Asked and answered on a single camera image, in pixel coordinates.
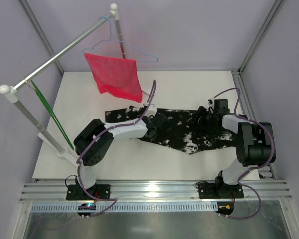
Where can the red cloth towel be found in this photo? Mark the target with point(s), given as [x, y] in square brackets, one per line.
[116, 76]

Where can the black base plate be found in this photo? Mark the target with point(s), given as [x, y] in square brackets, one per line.
[75, 192]
[216, 191]

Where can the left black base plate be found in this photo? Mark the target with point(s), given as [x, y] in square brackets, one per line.
[75, 192]

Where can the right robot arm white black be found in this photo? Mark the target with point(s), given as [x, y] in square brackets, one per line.
[255, 148]

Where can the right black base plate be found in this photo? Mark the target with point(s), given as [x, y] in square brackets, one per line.
[216, 191]

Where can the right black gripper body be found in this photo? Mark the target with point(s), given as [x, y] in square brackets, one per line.
[203, 115]

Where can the silver white clothes rack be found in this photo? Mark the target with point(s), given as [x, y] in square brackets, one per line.
[10, 92]

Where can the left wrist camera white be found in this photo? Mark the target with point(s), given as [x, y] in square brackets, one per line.
[150, 110]

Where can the aluminium side rail frame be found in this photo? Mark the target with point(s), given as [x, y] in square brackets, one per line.
[246, 107]

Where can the black white tie-dye trousers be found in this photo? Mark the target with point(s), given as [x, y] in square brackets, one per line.
[183, 135]

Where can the perforated cable duct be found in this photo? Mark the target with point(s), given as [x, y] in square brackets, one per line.
[124, 207]

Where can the blue wire hanger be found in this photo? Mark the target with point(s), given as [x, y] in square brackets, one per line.
[121, 44]

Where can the aluminium front rail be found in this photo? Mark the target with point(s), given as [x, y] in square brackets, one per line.
[138, 191]

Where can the green plastic hanger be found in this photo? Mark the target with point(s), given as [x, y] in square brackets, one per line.
[52, 114]

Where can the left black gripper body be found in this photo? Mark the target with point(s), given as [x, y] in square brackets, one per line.
[161, 119]

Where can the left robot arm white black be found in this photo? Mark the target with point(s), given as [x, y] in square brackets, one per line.
[92, 144]

